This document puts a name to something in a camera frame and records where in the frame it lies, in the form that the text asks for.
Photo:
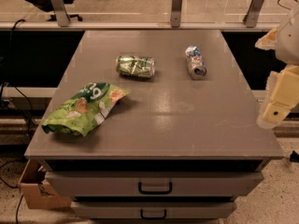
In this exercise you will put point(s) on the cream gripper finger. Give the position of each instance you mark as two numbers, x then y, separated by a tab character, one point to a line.
282	96
268	41

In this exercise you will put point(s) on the crushed green soda can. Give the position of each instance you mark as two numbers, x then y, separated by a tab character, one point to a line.
135	66

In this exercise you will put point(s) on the crushed blue silver can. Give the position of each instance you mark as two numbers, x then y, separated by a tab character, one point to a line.
195	63

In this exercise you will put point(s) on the black object on floor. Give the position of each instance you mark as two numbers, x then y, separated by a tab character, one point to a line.
294	157

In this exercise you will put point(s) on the green snack chip bag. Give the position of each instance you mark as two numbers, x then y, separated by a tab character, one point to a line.
85	111

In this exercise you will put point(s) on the upper grey drawer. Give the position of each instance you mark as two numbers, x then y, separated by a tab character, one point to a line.
154	184

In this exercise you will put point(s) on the grey drawer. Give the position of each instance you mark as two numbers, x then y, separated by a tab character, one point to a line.
153	211
154	184

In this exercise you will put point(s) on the lower grey drawer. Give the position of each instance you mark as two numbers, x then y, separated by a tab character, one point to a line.
153	211

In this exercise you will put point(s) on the brown cardboard box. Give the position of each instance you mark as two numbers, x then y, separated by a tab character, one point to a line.
37	191

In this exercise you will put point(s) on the right metal railing post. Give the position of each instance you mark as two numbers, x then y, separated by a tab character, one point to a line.
251	18

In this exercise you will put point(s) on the metal railing post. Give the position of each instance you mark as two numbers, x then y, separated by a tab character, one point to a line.
61	15
251	18
175	16

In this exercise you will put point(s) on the middle metal railing post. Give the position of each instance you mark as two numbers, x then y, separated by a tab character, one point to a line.
175	16

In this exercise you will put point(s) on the left metal railing post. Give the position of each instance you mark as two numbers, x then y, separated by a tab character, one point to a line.
61	15

